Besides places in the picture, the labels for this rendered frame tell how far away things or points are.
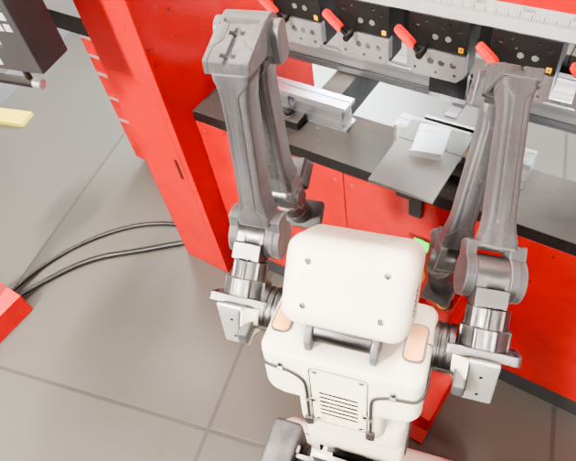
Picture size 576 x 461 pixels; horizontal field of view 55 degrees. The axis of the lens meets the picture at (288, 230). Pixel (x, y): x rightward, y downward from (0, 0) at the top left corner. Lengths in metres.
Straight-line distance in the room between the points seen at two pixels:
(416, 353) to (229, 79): 0.51
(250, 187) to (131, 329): 1.69
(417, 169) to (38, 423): 1.80
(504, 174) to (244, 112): 0.45
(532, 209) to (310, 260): 0.87
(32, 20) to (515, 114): 1.22
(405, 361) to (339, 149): 0.96
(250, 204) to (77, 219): 2.19
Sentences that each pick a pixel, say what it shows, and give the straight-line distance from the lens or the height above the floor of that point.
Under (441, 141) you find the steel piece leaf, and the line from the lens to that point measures 1.58.
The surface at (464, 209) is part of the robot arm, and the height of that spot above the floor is 1.16.
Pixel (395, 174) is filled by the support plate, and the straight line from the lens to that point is 1.49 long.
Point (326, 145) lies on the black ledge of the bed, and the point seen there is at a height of 0.88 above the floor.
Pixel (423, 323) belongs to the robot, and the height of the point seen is 1.22.
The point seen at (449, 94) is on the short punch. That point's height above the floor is 1.11.
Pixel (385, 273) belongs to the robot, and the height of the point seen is 1.37.
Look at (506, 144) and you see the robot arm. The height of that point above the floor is 1.37.
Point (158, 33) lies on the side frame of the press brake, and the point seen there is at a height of 1.19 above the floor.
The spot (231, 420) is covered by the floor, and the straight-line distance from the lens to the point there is 2.26.
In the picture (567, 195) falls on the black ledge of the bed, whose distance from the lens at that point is 1.67.
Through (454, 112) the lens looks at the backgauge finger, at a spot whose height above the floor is 1.01.
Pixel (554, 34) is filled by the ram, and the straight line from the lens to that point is 1.35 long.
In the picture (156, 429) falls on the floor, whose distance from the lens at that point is 2.34.
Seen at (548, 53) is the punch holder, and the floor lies 1.31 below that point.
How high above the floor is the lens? 2.07
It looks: 50 degrees down
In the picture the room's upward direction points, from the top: 12 degrees counter-clockwise
